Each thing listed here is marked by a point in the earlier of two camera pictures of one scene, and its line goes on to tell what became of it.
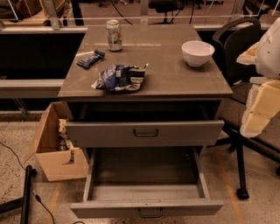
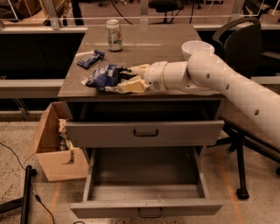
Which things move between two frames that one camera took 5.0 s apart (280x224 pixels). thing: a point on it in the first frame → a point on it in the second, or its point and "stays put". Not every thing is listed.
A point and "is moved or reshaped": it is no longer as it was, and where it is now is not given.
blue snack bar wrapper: (87, 62) stays put
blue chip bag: (122, 77) is moved or reshaped
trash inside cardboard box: (63, 143) stays put
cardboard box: (55, 164) stays put
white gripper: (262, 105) → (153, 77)
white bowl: (197, 52) stays put
